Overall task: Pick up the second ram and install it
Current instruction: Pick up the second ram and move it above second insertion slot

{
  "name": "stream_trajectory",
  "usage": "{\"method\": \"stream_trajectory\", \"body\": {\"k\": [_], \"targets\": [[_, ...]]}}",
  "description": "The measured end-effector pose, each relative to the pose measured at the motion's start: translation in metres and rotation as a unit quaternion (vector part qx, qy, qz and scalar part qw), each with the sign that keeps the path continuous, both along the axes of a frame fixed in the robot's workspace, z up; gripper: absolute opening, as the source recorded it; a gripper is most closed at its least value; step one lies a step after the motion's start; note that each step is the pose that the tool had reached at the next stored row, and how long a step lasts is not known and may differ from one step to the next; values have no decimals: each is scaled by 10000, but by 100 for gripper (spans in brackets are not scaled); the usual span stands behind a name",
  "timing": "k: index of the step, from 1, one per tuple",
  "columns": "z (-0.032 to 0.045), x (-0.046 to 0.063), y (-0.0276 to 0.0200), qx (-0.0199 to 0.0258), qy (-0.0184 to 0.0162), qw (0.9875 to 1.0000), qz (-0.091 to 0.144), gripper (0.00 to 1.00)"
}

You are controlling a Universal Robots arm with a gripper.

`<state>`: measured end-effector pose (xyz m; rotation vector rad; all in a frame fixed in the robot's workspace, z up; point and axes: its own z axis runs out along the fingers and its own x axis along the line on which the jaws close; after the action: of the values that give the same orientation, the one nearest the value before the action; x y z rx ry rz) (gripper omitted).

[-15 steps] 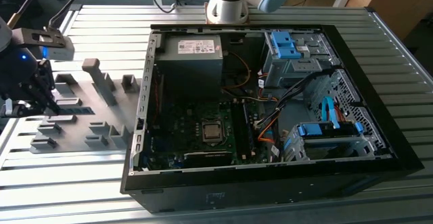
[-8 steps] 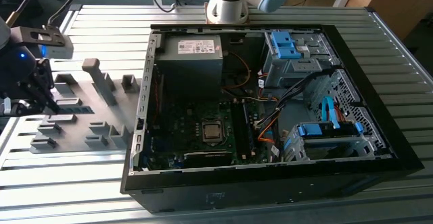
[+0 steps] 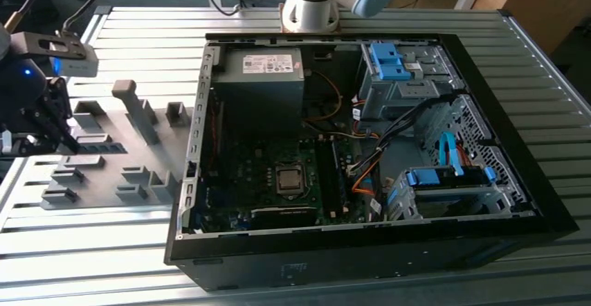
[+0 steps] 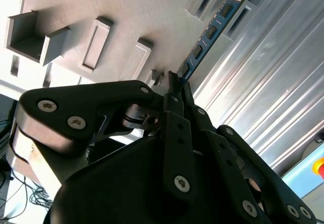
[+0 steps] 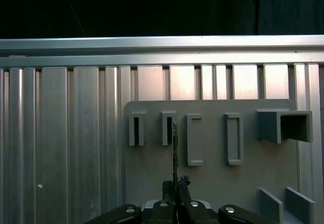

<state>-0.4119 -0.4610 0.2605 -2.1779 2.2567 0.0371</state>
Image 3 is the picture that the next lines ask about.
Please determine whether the CPU socket with metal cover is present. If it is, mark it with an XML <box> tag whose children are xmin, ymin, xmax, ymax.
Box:
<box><xmin>272</xmin><ymin>162</ymin><xmax>310</xmax><ymax>201</ymax></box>

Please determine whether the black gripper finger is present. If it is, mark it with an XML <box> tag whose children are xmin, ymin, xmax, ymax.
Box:
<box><xmin>0</xmin><ymin>129</ymin><xmax>64</xmax><ymax>157</ymax></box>
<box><xmin>36</xmin><ymin>76</ymin><xmax>80</xmax><ymax>155</ymax></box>

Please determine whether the orange flat wire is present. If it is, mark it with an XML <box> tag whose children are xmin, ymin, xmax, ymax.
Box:
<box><xmin>352</xmin><ymin>156</ymin><xmax>384</xmax><ymax>196</ymax></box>

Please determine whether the blue plastic drive latch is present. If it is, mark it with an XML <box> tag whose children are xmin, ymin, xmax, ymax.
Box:
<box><xmin>368</xmin><ymin>42</ymin><xmax>412</xmax><ymax>82</ymax></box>

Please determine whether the dark wooden cabinet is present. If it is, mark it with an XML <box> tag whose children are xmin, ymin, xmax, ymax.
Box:
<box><xmin>502</xmin><ymin>0</ymin><xmax>591</xmax><ymax>56</ymax></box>

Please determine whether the thin orange wire loop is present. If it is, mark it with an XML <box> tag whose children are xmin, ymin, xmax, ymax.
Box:
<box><xmin>301</xmin><ymin>70</ymin><xmax>342</xmax><ymax>123</ymax></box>

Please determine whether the grey metal disk bay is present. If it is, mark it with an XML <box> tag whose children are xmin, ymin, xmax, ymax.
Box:
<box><xmin>385</xmin><ymin>165</ymin><xmax>536</xmax><ymax>221</ymax></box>

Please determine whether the coloured power wire bundle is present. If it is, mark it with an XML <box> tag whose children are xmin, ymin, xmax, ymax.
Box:
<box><xmin>329</xmin><ymin>131</ymin><xmax>382</xmax><ymax>141</ymax></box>

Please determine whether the black RAM slot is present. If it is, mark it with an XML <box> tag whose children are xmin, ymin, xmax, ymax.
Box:
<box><xmin>316</xmin><ymin>134</ymin><xmax>337</xmax><ymax>217</ymax></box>

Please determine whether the black wire bundle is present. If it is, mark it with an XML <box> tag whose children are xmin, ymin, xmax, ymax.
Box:
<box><xmin>348</xmin><ymin>93</ymin><xmax>462</xmax><ymax>177</ymax></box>

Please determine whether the grey parts rack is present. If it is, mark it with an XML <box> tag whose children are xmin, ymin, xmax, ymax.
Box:
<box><xmin>40</xmin><ymin>80</ymin><xmax>194</xmax><ymax>210</ymax></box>

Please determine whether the green motherboard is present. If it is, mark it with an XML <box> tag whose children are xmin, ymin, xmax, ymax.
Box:
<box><xmin>197</xmin><ymin>134</ymin><xmax>370</xmax><ymax>233</ymax></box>

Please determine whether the silver CPU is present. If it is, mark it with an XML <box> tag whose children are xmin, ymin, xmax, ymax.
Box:
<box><xmin>278</xmin><ymin>170</ymin><xmax>304</xmax><ymax>193</ymax></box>

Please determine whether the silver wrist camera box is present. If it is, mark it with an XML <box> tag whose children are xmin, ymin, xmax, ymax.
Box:
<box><xmin>9</xmin><ymin>30</ymin><xmax>100</xmax><ymax>78</ymax></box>

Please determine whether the black graphics card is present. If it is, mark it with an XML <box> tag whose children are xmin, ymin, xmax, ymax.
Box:
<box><xmin>250</xmin><ymin>204</ymin><xmax>318</xmax><ymax>229</ymax></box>

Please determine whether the blue SATA wire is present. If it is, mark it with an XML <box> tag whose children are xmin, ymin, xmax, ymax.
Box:
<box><xmin>437</xmin><ymin>131</ymin><xmax>465</xmax><ymax>177</ymax></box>

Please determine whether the hard disk in blue carrier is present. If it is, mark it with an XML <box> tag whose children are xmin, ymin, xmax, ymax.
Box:
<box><xmin>404</xmin><ymin>166</ymin><xmax>497</xmax><ymax>188</ymax></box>

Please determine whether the grey power supply unit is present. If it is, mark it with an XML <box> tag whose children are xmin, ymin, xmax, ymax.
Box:
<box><xmin>212</xmin><ymin>48</ymin><xmax>306</xmax><ymax>130</ymax></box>

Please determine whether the black PC case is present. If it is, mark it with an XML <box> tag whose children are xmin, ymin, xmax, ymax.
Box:
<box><xmin>164</xmin><ymin>32</ymin><xmax>580</xmax><ymax>292</ymax></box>

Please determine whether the grey metal drive cage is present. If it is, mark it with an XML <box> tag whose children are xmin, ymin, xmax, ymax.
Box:
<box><xmin>357</xmin><ymin>41</ymin><xmax>465</xmax><ymax>122</ymax></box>

